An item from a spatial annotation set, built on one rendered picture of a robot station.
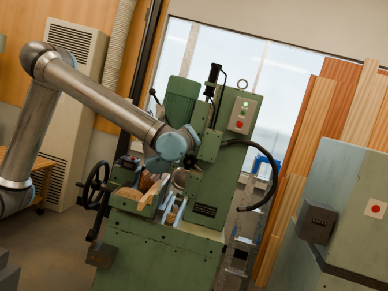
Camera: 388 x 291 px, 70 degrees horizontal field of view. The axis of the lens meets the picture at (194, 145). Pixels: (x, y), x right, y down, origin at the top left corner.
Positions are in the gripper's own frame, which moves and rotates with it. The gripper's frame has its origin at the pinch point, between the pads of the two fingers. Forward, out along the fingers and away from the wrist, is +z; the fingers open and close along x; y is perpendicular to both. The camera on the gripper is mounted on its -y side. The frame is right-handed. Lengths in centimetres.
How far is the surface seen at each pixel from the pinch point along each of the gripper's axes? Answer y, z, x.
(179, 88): -4.7, 12.7, -16.2
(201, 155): -23.4, -16.7, -11.6
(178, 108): -11.5, 7.7, -10.9
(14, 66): -3, 206, 141
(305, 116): -126, 64, -93
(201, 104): -15.2, 6.2, -22.3
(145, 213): -26.7, -30.2, 22.7
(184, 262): -54, -46, 20
